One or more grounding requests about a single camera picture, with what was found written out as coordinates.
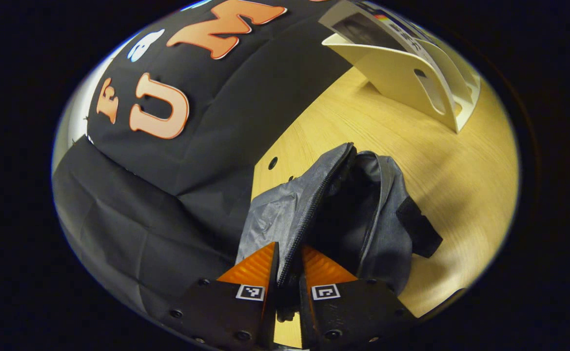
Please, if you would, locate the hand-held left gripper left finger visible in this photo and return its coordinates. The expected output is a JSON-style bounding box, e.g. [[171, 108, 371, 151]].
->
[[168, 242, 280, 351]]

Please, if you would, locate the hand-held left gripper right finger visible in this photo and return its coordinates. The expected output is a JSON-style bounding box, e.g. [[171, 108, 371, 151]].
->
[[298, 245, 417, 351]]

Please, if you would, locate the grey schoolbag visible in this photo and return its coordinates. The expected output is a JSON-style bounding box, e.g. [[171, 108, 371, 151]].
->
[[236, 142, 444, 312]]

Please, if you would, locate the white bookshelf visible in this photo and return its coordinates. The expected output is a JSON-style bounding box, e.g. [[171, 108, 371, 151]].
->
[[321, 0, 481, 134]]

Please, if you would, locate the portrait cover book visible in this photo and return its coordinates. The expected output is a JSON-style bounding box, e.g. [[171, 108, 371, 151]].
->
[[318, 0, 444, 66]]

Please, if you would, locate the black backdrop cloth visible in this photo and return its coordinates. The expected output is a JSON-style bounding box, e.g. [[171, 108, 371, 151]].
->
[[52, 0, 358, 322]]

